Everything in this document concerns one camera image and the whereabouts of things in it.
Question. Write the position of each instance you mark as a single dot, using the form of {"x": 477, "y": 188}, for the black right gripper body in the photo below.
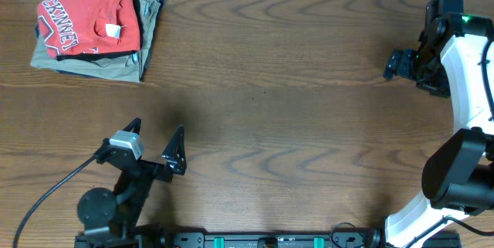
{"x": 423, "y": 69}

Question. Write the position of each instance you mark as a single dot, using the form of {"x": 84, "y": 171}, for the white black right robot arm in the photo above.
{"x": 454, "y": 60}

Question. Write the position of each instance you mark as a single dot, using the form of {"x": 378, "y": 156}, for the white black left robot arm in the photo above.
{"x": 110, "y": 217}

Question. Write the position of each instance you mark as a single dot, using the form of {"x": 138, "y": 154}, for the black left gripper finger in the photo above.
{"x": 134, "y": 126}
{"x": 174, "y": 153}

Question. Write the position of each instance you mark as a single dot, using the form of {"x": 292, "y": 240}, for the black folded garment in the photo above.
{"x": 96, "y": 55}

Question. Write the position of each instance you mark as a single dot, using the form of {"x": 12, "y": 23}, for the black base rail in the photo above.
{"x": 340, "y": 238}

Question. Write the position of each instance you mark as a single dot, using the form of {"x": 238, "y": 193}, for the red printed t-shirt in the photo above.
{"x": 46, "y": 28}

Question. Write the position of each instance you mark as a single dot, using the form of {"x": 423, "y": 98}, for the khaki folded trousers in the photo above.
{"x": 108, "y": 68}

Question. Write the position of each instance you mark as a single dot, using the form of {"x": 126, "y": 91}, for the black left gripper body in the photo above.
{"x": 148, "y": 171}

